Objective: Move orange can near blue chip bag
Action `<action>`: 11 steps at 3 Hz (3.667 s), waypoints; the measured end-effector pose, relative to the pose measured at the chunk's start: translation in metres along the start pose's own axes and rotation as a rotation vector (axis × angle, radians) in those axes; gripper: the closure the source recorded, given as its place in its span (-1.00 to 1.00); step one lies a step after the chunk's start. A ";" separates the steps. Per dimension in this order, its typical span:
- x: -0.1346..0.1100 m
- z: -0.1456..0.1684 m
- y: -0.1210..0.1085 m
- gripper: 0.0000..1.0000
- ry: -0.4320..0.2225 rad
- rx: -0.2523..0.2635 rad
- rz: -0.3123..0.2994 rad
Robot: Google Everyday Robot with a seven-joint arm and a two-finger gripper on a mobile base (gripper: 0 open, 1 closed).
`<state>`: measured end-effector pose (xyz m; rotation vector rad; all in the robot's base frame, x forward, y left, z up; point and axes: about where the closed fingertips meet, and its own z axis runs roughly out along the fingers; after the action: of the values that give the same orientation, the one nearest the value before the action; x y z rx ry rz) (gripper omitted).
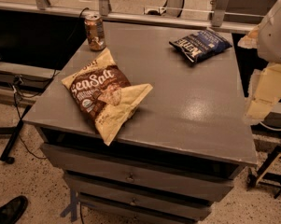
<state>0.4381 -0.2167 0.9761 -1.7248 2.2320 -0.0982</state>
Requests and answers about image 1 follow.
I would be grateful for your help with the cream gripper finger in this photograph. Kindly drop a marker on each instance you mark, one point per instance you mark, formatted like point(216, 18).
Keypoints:
point(264, 92)

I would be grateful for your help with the orange soda can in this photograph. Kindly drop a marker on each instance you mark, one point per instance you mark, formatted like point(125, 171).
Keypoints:
point(95, 32)

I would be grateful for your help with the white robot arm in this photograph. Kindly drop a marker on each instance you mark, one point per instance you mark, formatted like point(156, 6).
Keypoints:
point(266, 36)

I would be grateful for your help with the blue chip bag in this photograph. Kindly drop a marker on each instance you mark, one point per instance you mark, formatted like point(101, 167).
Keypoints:
point(201, 45)

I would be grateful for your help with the brown sea salt chip bag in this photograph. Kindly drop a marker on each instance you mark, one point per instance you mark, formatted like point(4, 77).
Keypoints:
point(105, 94)

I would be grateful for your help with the metal window railing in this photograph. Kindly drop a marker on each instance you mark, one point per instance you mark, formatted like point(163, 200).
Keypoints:
point(232, 15)

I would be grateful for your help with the yellow black stand base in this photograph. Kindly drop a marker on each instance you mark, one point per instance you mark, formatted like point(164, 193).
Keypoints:
point(263, 176)

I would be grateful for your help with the grey drawer cabinet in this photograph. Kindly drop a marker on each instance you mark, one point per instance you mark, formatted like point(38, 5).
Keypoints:
point(178, 153)

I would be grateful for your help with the grey side bench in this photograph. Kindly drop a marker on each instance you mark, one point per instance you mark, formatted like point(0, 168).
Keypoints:
point(28, 82)

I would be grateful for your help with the black stand leg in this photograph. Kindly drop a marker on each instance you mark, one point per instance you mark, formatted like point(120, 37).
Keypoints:
point(5, 157)

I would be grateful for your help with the black shoe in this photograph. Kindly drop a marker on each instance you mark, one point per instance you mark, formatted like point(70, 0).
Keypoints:
point(12, 211)

